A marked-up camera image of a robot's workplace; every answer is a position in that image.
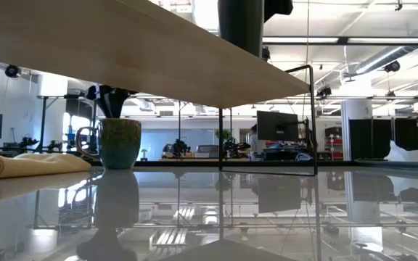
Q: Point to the black background robot arm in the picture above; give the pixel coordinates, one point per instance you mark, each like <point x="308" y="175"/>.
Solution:
<point x="235" y="148"/>
<point x="179" y="148"/>

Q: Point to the light wooden shelf board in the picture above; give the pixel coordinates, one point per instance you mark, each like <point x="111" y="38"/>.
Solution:
<point x="129" y="47"/>

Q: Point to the tall dark cup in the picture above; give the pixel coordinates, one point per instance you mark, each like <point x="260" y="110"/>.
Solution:
<point x="241" y="25"/>

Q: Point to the folded cloth towel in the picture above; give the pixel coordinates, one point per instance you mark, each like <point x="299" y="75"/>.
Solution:
<point x="31" y="165"/>

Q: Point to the green potted plant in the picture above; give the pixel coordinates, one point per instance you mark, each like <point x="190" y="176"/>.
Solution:
<point x="225" y="136"/>

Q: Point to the black computer monitor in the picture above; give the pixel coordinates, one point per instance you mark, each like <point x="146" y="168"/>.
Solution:
<point x="277" y="125"/>

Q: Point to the person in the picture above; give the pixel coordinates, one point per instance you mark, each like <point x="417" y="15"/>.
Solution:
<point x="255" y="143"/>

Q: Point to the white building column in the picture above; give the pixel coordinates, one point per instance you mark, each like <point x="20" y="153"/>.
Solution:
<point x="356" y="127"/>

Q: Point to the red storage rack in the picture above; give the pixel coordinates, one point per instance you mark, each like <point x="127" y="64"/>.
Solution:
<point x="334" y="143"/>

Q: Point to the black curtain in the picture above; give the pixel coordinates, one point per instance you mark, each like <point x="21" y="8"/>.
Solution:
<point x="394" y="137"/>

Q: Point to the white draped sheet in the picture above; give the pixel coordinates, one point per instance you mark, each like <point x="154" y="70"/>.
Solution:
<point x="416" y="154"/>

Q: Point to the black hanging camera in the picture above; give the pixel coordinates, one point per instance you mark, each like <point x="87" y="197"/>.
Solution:
<point x="392" y="66"/>
<point x="12" y="71"/>

